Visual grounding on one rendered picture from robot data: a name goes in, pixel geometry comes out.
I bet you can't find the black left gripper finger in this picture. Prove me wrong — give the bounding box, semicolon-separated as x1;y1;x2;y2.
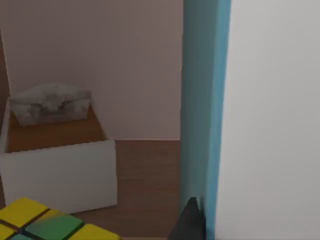
166;196;208;240

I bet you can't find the light blue book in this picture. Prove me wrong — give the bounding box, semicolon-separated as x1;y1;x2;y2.
178;0;232;240

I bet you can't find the white tissue box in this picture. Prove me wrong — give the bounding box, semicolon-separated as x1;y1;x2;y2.
0;96;118;215

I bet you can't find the yellow and green puzzle cube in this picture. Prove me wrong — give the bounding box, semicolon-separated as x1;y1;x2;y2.
0;197;123;240

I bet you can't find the white tissue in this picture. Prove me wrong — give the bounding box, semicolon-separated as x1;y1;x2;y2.
10;83;92;128

